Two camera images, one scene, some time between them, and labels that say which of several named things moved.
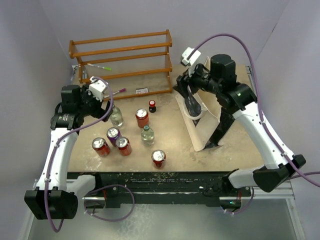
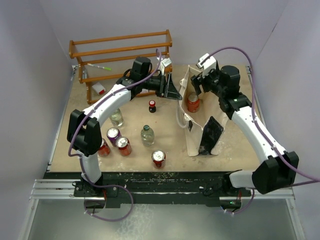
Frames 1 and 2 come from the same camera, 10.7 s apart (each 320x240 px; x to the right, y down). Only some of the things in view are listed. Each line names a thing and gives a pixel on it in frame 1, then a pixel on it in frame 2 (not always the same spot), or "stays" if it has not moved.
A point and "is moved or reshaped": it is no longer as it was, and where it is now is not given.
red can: (123, 144) stays
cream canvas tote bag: (204, 130) is moved or reshaped
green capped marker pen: (99, 66) stays
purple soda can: (112, 133) stays
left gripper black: (100, 113) -> (167, 89)
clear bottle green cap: (147, 136) stays
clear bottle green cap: (116, 117) stays
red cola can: (142, 117) is moved or reshaped
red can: (158, 158) stays
